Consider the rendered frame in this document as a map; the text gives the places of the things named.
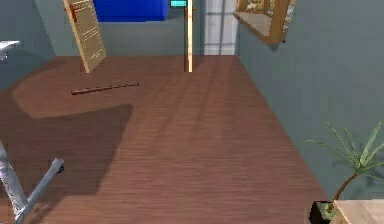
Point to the blue box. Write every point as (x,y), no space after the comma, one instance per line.
(131,9)

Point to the wooden framed picture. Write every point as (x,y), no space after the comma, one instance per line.
(266,20)

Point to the green house plant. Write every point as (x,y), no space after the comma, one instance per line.
(358,163)

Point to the grey metal frame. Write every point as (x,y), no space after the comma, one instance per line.
(25,193)

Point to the cyan bar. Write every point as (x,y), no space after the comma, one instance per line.
(178,3)

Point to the brown baseball bat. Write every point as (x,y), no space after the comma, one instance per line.
(100,89)

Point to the white window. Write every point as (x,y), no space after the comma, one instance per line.
(220,26)

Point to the pale wooden table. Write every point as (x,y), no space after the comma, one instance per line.
(361,212)

